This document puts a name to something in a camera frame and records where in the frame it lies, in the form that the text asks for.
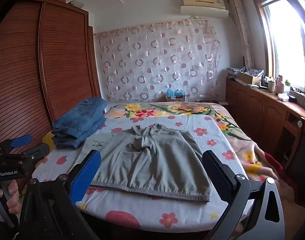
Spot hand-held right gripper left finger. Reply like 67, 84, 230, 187
19, 149, 102, 240

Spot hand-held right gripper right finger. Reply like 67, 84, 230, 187
202, 150, 285, 240

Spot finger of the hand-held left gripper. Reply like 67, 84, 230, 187
17, 144, 50, 167
0, 134, 33, 155

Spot grey-green pants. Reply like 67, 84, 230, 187
81, 123, 213, 202

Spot person's left hand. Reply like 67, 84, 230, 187
0, 179, 21, 223

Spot folded blue jeans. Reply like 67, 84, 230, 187
52, 117, 106, 150
52, 97, 108, 130

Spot red blanket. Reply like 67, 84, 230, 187
245, 150, 305, 208

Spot white flower print bed sheet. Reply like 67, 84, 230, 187
32, 115, 248, 232

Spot brown wooden sideboard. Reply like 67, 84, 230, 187
226, 76, 305, 173

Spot colourful floral blanket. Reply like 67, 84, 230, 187
104, 102, 268, 180

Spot wooden chair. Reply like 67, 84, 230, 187
284, 111, 305, 180

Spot brown wooden wardrobe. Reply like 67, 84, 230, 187
0, 0, 102, 155

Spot blue plastic bag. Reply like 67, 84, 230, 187
166, 88, 186, 98

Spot open cardboard box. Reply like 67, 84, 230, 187
239, 71, 262, 85

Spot blue patterned cloth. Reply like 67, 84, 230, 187
247, 69, 265, 78

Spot circle pattern curtain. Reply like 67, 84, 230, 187
94, 19, 223, 103

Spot pale window curtain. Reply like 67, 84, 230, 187
229, 0, 254, 70

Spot window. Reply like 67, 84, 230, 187
256, 0, 305, 98

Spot wall air conditioner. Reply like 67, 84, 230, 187
180, 0, 229, 18

